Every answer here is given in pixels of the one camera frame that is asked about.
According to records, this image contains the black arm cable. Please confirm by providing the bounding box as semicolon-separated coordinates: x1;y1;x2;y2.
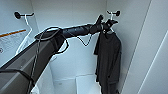
34;25;94;56

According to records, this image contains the orange white warning label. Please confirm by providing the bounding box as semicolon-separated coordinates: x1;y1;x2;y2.
0;29;27;55

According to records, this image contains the white wardrobe door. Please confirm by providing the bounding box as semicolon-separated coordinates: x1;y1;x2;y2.
137;25;168;94

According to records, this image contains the white hanger with black shirt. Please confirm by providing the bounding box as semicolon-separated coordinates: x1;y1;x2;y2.
100;11;117;36

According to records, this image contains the black t-shirt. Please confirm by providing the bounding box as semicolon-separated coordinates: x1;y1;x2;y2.
93;30;122;94

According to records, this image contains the white wardrobe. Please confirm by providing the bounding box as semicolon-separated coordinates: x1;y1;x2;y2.
0;0;168;94

